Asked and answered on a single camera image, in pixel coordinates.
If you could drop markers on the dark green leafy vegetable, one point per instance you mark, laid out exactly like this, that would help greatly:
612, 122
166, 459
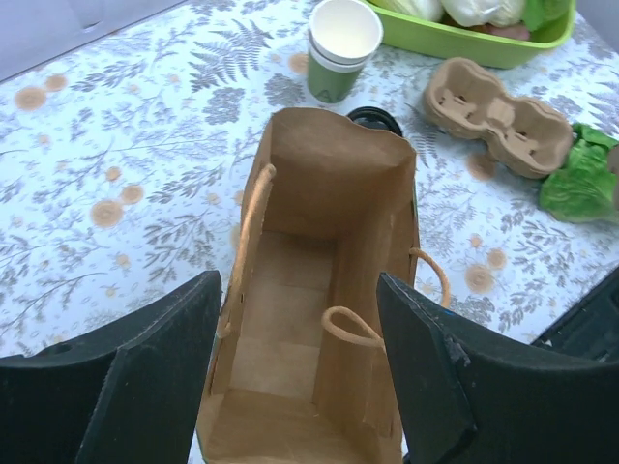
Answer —
537, 13

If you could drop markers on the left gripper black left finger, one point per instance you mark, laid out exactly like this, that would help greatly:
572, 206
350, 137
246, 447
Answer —
127, 392

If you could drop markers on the tall green napa cabbage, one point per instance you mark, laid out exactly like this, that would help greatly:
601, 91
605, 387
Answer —
430, 10

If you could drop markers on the small white bok choy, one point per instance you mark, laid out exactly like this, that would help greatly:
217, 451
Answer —
500, 13

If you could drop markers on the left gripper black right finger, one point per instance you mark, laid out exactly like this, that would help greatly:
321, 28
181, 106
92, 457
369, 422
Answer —
467, 394

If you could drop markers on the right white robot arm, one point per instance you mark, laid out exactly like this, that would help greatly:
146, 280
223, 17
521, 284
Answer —
589, 330

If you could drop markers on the floral patterned table mat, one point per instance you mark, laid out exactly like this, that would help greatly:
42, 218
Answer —
123, 166

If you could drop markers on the green lettuce on mat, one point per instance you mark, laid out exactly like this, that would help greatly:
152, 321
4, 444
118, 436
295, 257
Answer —
585, 188

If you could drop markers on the green plastic vegetable basket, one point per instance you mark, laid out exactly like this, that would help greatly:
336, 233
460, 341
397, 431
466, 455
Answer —
440, 40

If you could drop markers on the green brown paper bag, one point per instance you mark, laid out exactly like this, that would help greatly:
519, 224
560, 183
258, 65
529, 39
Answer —
299, 373

